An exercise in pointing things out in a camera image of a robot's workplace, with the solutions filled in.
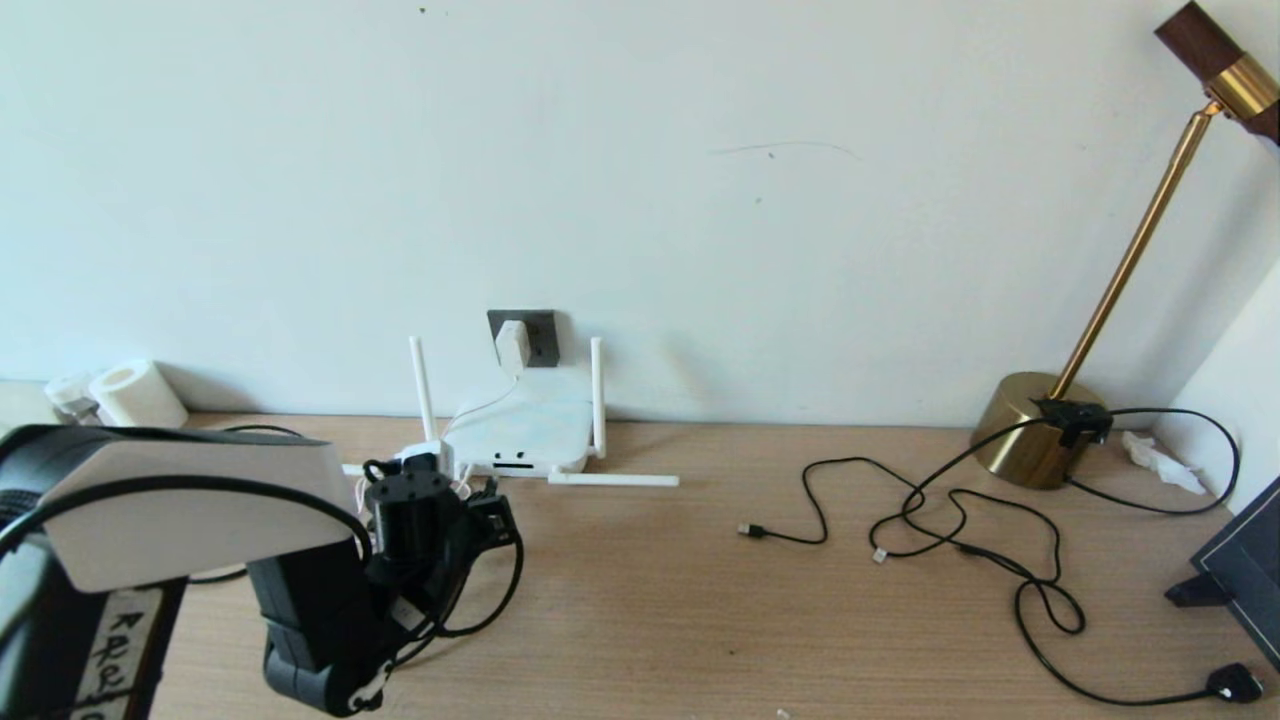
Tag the black clip on lamp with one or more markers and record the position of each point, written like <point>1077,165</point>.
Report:
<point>1070,418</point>

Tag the white power adapter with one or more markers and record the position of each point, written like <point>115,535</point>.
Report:
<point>513,343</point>

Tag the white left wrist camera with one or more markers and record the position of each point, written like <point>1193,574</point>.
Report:
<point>418,458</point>

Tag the white router with antennas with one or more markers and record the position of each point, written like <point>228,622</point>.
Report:
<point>540,425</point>

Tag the crumpled white tissue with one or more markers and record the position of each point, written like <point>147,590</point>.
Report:
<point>1160,465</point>

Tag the black clip stand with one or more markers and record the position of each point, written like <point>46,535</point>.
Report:
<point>1195,592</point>

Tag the grey wall socket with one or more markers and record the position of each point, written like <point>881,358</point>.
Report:
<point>545,345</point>

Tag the white toilet paper roll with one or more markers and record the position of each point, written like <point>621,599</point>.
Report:
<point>140,395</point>

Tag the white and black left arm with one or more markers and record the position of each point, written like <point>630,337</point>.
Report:
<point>200,520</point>

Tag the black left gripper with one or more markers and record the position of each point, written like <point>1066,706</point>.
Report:
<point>410,520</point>

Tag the gold desk lamp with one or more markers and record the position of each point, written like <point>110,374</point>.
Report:
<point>1020,440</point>

